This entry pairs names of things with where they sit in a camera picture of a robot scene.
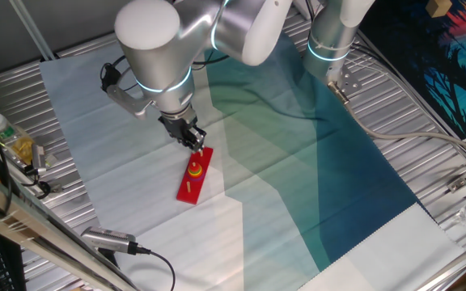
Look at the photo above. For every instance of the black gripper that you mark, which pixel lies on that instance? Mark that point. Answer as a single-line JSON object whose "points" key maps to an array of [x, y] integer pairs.
{"points": [[180, 128]]}

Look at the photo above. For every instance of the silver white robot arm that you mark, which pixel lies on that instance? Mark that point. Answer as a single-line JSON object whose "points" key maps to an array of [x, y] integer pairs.
{"points": [[156, 48]]}

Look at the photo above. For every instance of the red Hanoi base board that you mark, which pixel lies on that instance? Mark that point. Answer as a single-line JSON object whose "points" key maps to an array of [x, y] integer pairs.
{"points": [[186, 194]]}

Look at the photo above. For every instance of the wooden block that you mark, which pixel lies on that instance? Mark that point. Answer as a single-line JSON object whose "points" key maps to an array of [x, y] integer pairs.
{"points": [[438, 7]]}

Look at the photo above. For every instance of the blue green white tablecloth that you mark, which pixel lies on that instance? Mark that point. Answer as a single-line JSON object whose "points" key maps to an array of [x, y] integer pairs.
{"points": [[95, 161]]}

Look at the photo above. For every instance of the yellow oil bottle green label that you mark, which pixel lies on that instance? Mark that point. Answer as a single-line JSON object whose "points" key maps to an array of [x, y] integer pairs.
{"points": [[12, 139]]}

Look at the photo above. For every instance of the colourful sunset poster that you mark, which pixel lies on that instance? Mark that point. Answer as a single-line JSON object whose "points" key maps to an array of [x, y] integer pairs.
{"points": [[439, 60]]}

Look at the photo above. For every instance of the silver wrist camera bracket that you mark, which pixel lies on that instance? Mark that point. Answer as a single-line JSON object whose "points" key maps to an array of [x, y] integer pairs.
{"points": [[130, 101]]}

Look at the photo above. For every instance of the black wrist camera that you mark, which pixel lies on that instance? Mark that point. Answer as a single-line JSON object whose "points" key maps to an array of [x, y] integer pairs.
{"points": [[109, 77]]}

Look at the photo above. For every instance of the silver depth camera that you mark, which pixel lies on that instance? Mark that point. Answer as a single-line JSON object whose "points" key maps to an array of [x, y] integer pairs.
{"points": [[107, 239]]}

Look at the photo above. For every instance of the small silver camera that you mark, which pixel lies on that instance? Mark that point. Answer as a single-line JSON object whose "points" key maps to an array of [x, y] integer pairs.
{"points": [[38, 157]]}

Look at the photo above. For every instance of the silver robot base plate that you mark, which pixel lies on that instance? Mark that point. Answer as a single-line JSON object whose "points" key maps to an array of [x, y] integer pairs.
{"points": [[350, 83]]}

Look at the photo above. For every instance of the aluminium frame beam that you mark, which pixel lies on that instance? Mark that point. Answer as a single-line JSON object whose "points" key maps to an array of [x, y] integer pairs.
{"points": [[35, 226]]}

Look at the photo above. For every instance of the aluminium frame post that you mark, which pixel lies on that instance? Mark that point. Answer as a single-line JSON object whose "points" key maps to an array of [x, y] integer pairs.
{"points": [[30, 28]]}

